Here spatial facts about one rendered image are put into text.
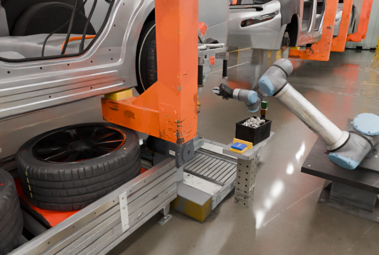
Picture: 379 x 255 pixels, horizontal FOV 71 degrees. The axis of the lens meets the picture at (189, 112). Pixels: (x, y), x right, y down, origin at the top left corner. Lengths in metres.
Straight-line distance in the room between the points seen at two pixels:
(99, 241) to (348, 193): 1.53
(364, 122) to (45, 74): 1.74
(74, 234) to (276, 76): 1.27
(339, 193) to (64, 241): 1.65
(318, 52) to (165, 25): 4.23
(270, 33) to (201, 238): 3.43
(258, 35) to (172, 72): 3.12
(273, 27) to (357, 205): 3.03
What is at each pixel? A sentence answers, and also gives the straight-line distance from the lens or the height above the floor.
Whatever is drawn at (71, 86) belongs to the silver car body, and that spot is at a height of 0.83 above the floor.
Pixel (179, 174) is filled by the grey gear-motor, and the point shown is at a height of 0.14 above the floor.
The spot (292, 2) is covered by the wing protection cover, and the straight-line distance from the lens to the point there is 4.84.
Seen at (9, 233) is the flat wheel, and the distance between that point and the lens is 1.38.
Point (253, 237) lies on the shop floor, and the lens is 1.72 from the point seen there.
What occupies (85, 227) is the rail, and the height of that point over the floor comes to 0.33.
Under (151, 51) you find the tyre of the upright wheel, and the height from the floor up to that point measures 0.97.
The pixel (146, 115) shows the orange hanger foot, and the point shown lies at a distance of 1.59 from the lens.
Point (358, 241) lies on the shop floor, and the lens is 1.91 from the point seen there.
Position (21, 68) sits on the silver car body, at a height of 0.95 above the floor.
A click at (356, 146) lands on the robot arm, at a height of 0.50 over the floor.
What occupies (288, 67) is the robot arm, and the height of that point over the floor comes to 0.91.
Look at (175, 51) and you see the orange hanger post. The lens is 1.36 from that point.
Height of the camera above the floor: 1.16
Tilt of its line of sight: 19 degrees down
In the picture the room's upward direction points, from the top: straight up
